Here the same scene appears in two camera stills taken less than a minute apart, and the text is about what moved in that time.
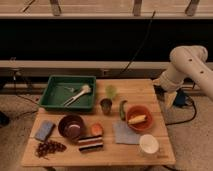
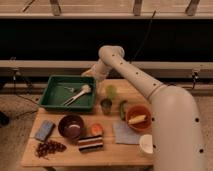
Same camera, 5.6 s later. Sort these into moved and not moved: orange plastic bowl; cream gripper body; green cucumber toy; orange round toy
Moved: cream gripper body
Not moved: orange plastic bowl; green cucumber toy; orange round toy
